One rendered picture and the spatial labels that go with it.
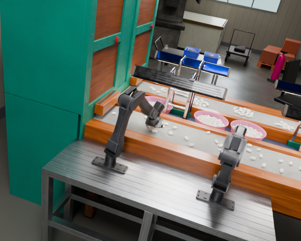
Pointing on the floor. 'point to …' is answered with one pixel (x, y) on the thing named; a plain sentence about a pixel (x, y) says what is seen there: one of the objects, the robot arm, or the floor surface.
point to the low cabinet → (201, 32)
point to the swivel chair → (292, 71)
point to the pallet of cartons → (269, 58)
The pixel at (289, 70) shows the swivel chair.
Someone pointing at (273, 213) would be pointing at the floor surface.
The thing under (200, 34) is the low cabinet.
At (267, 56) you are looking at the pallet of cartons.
